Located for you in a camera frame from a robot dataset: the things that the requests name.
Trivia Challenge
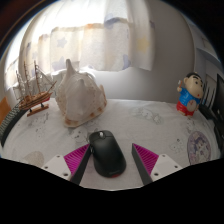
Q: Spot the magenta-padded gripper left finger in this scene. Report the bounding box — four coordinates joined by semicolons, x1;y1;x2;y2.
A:
41;143;93;186

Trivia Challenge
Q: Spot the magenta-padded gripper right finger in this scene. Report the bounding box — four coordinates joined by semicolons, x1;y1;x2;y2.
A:
131;142;184;186

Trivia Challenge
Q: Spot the black computer mouse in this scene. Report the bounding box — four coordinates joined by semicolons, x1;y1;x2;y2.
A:
88;129;128;179

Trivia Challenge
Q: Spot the round printed mouse pad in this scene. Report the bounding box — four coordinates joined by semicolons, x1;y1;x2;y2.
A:
186;130;213;165

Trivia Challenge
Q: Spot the white printed tablecloth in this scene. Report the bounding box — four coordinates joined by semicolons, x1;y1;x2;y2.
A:
0;98;223;192

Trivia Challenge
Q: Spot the black keyboard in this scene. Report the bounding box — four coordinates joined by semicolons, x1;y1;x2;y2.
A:
0;103;28;148

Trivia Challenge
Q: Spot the large white conch shell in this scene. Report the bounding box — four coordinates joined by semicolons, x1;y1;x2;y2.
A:
54;58;108;129

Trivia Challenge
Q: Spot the wooden model sailing ship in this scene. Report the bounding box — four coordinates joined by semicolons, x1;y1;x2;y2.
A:
14;60;58;118

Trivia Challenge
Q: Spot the black router with antennas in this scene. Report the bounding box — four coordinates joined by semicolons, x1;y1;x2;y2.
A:
199;79;221;124

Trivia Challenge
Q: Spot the cartoon boy figurine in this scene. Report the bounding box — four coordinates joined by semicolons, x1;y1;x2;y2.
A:
175;71;205;117

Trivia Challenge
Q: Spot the orange wooden chair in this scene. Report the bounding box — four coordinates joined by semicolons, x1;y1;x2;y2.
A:
0;96;13;126

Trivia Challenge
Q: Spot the black computer monitor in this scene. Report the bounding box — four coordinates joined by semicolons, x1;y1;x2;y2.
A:
214;73;224;134

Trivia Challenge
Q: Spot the white curved pipe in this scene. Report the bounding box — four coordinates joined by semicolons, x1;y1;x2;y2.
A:
78;70;98;81

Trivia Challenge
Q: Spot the white star-print curtain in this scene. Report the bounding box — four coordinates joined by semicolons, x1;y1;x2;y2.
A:
4;0;158;98

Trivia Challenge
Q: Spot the white wall shelf unit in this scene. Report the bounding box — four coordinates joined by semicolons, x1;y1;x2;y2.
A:
195;31;224;73

